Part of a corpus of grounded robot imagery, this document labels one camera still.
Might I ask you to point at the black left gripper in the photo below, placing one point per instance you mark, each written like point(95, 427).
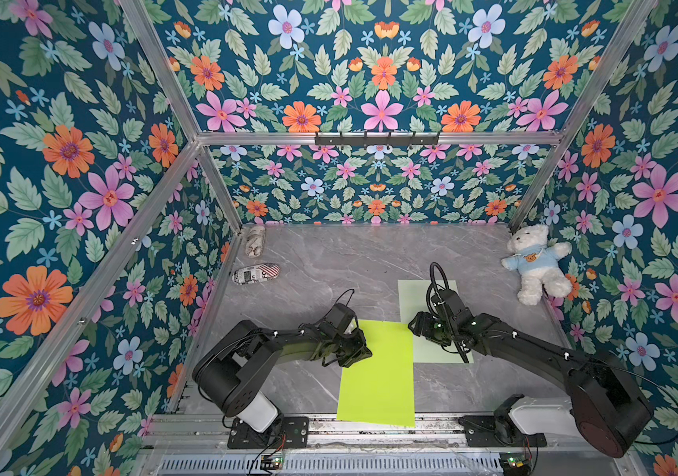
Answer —
point(361, 350)

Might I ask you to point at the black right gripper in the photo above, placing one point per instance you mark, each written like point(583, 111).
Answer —
point(434, 324)

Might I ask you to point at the bright lime green paper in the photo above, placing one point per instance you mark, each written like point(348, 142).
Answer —
point(380, 389)

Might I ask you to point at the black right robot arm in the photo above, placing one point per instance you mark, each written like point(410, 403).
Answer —
point(609, 409)

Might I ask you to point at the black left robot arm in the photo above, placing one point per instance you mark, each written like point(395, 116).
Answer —
point(232, 374)

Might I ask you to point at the white teddy bear blue shirt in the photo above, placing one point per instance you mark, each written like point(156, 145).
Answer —
point(538, 264)

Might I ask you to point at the left small circuit board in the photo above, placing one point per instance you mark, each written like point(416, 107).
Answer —
point(271, 463)

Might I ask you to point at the small circuit board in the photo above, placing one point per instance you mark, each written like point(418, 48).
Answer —
point(514, 465)
point(271, 463)

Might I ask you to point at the right small circuit board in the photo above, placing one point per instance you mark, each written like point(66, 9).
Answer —
point(514, 465)

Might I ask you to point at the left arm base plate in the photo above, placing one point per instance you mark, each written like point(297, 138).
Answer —
point(286, 432)

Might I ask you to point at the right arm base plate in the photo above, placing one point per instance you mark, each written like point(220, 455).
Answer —
point(497, 431)

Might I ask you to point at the black hook rail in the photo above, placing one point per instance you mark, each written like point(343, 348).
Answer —
point(357, 140)

